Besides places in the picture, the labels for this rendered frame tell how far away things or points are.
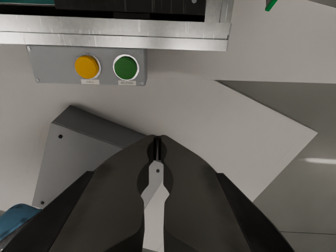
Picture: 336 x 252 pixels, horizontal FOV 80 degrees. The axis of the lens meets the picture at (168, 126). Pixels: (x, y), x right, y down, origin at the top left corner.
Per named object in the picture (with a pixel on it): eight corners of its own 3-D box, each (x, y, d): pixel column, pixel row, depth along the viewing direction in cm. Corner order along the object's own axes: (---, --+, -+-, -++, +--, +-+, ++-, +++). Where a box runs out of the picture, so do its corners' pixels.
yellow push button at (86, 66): (101, 76, 39) (98, 79, 37) (80, 75, 39) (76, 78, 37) (98, 54, 37) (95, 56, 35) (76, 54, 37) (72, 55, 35)
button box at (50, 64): (147, 78, 45) (145, 86, 39) (50, 75, 44) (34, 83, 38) (147, 44, 41) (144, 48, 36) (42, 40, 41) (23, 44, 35)
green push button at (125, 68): (137, 77, 39) (136, 80, 37) (117, 77, 39) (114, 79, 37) (137, 56, 37) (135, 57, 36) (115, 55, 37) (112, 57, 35)
